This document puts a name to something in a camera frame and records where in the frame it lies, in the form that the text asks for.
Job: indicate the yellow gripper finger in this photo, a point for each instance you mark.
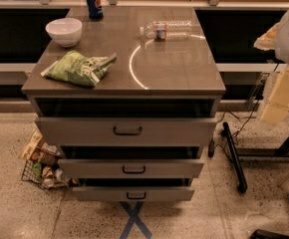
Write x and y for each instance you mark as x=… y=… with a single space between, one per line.
x=267 y=40
x=275 y=106

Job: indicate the green jalapeno chip bag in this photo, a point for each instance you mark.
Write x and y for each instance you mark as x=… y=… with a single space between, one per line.
x=79 y=70

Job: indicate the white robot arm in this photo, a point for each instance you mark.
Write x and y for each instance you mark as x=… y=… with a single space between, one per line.
x=282 y=41

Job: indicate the clear plastic water bottle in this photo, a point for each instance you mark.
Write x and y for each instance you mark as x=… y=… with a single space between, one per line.
x=164 y=30

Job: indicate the grey three-drawer cabinet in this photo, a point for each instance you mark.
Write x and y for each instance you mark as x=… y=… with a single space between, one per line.
x=149 y=80

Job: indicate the blue Pepsi soda can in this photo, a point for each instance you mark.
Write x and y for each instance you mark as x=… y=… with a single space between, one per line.
x=95 y=9

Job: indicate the blue tape floor cross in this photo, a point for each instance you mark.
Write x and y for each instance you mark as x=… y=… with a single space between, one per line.
x=134 y=219

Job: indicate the white ceramic bowl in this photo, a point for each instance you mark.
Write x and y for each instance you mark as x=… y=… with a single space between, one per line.
x=66 y=32

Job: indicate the top grey drawer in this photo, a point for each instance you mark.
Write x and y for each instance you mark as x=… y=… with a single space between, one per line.
x=126 y=132

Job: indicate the grey drawer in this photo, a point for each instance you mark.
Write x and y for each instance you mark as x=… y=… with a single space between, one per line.
x=131 y=168
x=126 y=132
x=174 y=193

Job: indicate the bottom grey drawer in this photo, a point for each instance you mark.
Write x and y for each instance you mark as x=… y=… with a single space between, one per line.
x=174 y=193

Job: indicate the middle grey drawer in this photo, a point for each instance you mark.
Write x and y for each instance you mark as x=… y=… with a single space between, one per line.
x=131 y=168

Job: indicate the snack box beside basket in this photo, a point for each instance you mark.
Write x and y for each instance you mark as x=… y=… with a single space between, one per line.
x=37 y=149

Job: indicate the black table leg frame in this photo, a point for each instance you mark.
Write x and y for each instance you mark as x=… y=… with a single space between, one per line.
x=237 y=154

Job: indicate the wire basket of snacks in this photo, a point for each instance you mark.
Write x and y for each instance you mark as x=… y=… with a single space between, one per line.
x=45 y=176

